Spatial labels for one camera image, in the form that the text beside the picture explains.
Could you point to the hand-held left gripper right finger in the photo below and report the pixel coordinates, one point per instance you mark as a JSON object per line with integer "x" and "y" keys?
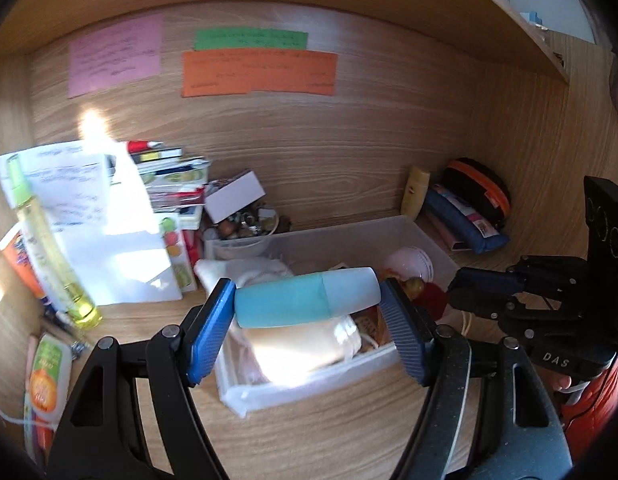
{"x": 404, "y": 330}

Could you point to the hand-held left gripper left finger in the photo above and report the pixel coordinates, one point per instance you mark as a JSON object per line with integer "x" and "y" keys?
{"x": 211, "y": 330}

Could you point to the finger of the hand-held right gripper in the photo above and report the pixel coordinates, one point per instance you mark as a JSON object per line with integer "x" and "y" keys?
{"x": 481, "y": 304}
{"x": 489, "y": 276}

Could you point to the light blue squeeze tube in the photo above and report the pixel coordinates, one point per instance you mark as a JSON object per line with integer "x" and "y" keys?
{"x": 289, "y": 300}

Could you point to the clear plastic storage bin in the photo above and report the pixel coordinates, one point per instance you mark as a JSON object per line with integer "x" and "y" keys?
{"x": 269, "y": 390}

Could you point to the wooden desktop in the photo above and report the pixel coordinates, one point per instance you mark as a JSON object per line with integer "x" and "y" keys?
{"x": 314, "y": 435}

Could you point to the person's right hand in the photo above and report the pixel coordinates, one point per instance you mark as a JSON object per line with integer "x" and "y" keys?
{"x": 564, "y": 382}

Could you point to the red item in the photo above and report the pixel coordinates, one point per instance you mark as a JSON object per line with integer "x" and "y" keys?
{"x": 434, "y": 302}

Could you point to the blue pencil pouch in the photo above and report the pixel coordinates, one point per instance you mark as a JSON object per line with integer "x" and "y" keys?
{"x": 464, "y": 225}

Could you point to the pink notebook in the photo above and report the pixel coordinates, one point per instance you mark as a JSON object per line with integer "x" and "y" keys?
{"x": 446, "y": 237}

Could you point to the white folded cloth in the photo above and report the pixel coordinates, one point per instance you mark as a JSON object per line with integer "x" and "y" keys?
{"x": 239, "y": 272}

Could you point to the pink round case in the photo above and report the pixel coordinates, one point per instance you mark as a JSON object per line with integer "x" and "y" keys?
{"x": 409, "y": 262}

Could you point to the tall fruit print box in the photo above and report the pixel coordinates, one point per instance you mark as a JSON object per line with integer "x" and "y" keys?
{"x": 176, "y": 255}

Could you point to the small red box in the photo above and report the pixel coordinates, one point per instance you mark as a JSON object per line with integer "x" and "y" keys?
{"x": 191, "y": 247}

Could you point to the clear bowl of beads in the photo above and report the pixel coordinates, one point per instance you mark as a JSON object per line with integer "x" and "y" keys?
{"x": 239, "y": 245}

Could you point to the black case with orange zipper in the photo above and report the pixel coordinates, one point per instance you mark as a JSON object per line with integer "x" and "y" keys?
{"x": 481, "y": 185}

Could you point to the orange clothing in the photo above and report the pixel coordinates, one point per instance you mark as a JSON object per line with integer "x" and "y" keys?
{"x": 594, "y": 400}

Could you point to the white handwritten paper sheets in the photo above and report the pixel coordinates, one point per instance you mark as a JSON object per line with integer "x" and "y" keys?
{"x": 124, "y": 260}

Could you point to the beige tube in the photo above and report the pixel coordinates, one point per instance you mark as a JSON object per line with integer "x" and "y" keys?
{"x": 416, "y": 190}

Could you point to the white cardboard box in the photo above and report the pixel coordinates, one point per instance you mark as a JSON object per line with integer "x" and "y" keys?
{"x": 234, "y": 197}

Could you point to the red and white flat box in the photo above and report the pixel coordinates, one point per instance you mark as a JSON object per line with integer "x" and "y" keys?
{"x": 176, "y": 196}

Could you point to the bundle of pens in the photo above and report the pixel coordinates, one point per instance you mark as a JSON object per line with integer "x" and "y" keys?
{"x": 64, "y": 332}

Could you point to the green fruit print box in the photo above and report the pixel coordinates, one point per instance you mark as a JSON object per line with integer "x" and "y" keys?
{"x": 176, "y": 174}

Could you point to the orange and green tube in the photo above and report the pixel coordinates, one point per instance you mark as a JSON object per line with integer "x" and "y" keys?
{"x": 49, "y": 380}

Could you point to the yellow spray bottle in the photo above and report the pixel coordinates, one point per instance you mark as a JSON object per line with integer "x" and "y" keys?
{"x": 49, "y": 250}

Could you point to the yellow sticky flag pad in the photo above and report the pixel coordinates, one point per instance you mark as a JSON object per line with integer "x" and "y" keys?
{"x": 159, "y": 155}

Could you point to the red and white glue pen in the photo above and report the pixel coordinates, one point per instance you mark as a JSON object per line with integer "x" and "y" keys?
{"x": 141, "y": 146}

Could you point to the orange and blue tube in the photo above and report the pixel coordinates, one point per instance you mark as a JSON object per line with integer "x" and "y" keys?
{"x": 21, "y": 260}

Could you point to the wooden shelf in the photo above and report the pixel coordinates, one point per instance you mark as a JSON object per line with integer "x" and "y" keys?
{"x": 504, "y": 20}

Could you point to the small blue item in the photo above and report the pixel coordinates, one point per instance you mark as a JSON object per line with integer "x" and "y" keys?
{"x": 533, "y": 19}

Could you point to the orange paper note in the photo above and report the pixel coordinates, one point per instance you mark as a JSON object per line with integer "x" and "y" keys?
{"x": 259, "y": 72}

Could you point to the pink paper note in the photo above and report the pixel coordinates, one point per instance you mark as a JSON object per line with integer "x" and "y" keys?
{"x": 114, "y": 55}

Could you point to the green paper note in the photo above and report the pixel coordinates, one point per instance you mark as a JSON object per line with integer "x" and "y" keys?
{"x": 249, "y": 40}

